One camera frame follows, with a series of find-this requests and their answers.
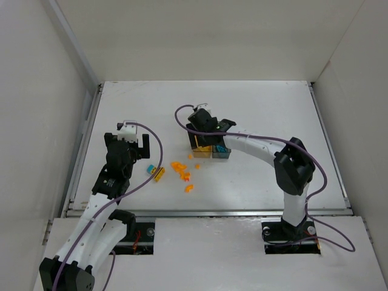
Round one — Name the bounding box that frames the yellow lego brick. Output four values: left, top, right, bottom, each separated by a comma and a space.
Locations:
194, 145, 212, 152

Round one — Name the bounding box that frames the teal lego brick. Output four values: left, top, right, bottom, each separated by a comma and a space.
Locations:
215, 145, 227, 153

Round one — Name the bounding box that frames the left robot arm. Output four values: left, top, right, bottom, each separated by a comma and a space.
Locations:
39, 133, 150, 290

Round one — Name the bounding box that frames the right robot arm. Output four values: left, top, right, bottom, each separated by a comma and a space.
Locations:
187, 107, 315, 241

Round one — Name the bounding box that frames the amber transparent container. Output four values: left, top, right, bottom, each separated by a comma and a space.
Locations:
192, 145, 213, 158

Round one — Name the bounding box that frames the small teal yellow lego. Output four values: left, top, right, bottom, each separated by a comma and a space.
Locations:
147, 165, 156, 175

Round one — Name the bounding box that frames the grey transparent container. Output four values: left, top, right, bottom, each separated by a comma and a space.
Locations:
212, 145, 232, 159

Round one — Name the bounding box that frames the orange lego cluster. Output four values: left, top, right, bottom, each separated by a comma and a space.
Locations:
170, 161, 191, 182

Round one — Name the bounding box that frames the yellow black striped lego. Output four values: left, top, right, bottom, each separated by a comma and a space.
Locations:
153, 167, 166, 182

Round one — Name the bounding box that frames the orange curved lego lower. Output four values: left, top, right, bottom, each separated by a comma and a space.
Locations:
184, 184, 194, 193

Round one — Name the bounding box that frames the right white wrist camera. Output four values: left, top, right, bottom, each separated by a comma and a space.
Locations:
193, 103, 211, 113

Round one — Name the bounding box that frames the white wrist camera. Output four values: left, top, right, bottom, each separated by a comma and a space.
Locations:
193, 103, 211, 113
117, 120, 138, 143

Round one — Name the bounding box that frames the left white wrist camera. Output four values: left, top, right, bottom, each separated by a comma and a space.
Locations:
117, 120, 138, 143

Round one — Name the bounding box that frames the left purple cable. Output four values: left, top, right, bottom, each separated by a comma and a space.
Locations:
53, 121, 164, 291

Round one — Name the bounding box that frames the purple cable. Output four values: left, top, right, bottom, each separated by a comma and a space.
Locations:
53, 121, 164, 291
174, 104, 356, 253

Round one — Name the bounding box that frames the aluminium rail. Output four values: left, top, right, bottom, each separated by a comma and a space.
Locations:
63, 198, 354, 218

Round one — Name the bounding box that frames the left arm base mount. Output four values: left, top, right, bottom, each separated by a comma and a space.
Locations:
98, 219, 155, 255

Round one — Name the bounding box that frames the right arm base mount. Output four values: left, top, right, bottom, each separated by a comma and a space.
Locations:
261, 221, 321, 255

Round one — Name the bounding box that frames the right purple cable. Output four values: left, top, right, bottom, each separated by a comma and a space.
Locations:
174, 104, 356, 253

